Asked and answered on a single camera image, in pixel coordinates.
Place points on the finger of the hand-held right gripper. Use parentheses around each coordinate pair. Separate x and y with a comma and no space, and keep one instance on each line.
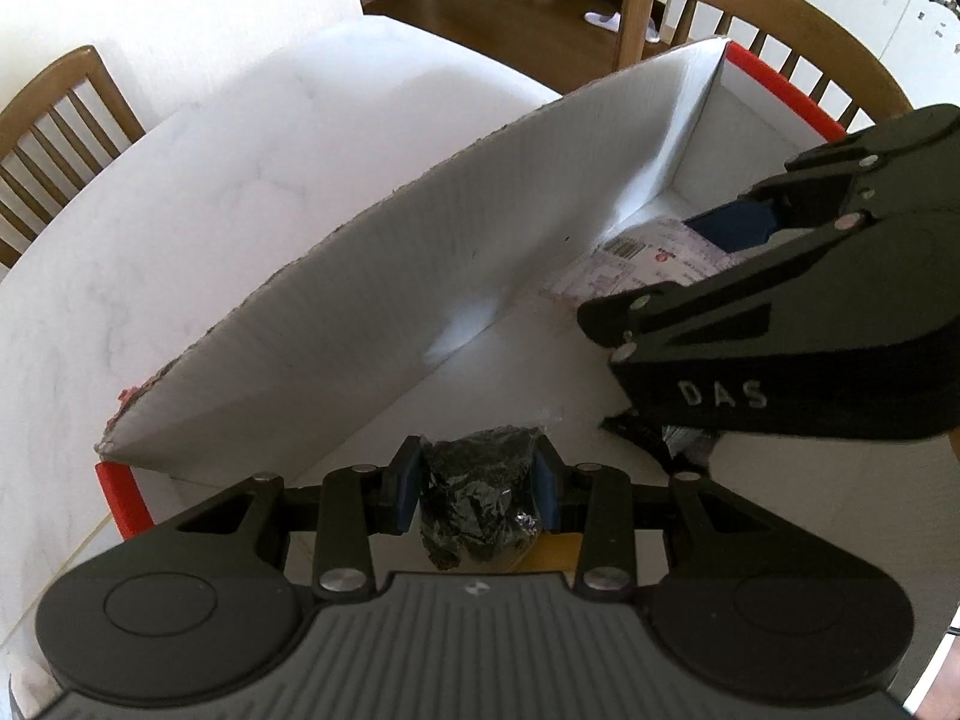
(720,307)
(825,180)

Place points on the white marble desktop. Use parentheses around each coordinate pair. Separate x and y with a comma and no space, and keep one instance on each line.
(187,240)

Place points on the clear packet of black seaweed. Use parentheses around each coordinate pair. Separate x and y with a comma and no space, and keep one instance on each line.
(472,495)

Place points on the black snack packet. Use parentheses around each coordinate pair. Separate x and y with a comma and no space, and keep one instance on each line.
(660,439)

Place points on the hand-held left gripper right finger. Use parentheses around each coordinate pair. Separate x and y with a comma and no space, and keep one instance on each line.
(546,491)

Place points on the white slipper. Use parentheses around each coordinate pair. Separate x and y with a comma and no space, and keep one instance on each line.
(651,32)
(604,19)

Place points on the pink snack packet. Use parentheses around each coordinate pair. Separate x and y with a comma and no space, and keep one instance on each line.
(645,255)

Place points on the red cardboard box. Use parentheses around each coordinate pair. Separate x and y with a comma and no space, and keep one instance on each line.
(450,240)

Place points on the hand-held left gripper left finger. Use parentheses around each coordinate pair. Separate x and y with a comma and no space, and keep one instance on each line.
(405,491)

